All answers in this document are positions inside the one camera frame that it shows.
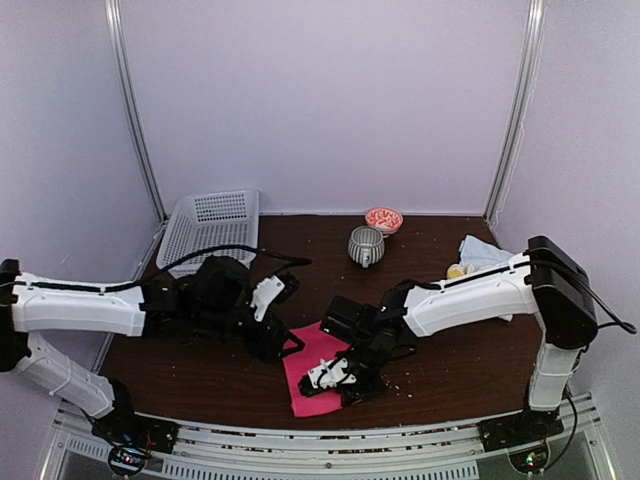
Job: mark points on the white perforated plastic basket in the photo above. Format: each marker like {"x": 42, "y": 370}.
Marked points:
{"x": 201, "y": 221}

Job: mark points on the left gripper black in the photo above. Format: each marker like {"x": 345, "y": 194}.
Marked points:
{"x": 270, "y": 353}

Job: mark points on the red white patterned bowl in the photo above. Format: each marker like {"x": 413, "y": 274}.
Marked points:
{"x": 385, "y": 219}

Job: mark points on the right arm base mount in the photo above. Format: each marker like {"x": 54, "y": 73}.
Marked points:
{"x": 518, "y": 429}

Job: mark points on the light blue towel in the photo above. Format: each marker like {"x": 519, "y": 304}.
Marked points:
{"x": 476, "y": 255}

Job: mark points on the aluminium front rail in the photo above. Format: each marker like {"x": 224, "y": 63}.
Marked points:
{"x": 449, "y": 450}

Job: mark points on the yellow green patterned towel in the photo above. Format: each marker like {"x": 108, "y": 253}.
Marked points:
{"x": 457, "y": 271}

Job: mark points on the left aluminium corner post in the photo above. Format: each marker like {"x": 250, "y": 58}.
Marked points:
{"x": 117, "y": 38}

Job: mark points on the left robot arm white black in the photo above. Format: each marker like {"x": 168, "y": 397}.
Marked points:
{"x": 218, "y": 299}

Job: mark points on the right aluminium corner post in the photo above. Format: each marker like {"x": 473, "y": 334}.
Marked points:
{"x": 523, "y": 93}

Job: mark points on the aluminium corner post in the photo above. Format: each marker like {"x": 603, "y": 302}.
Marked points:
{"x": 523, "y": 93}
{"x": 117, "y": 38}

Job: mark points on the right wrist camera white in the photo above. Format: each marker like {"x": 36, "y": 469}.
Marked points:
{"x": 326, "y": 376}

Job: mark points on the grey striped ceramic mug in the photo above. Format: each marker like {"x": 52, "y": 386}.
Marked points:
{"x": 366, "y": 246}

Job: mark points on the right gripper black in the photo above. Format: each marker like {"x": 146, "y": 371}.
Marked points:
{"x": 362, "y": 394}

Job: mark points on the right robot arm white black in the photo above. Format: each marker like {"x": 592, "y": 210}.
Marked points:
{"x": 542, "y": 281}

